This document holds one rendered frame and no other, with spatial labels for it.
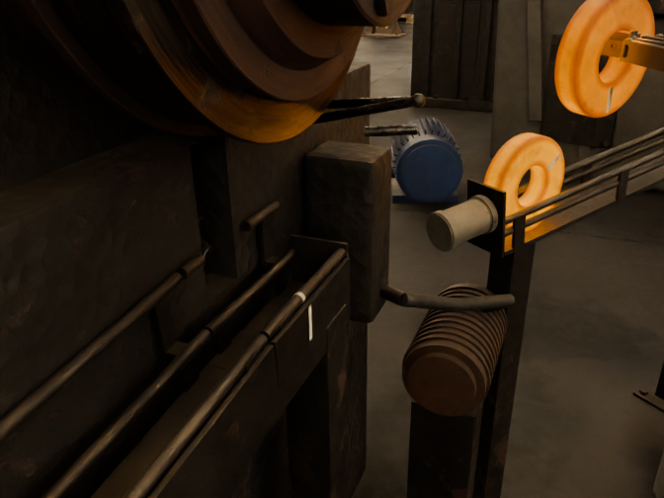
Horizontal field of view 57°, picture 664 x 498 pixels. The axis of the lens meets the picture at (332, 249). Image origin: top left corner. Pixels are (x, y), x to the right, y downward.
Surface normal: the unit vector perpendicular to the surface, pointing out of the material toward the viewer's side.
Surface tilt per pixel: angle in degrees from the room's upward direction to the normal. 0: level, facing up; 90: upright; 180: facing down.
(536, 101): 90
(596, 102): 93
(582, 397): 0
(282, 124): 90
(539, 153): 90
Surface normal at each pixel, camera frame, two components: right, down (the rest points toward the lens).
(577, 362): -0.01, -0.90
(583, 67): 0.54, 0.40
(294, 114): 0.92, 0.15
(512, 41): -0.59, 0.35
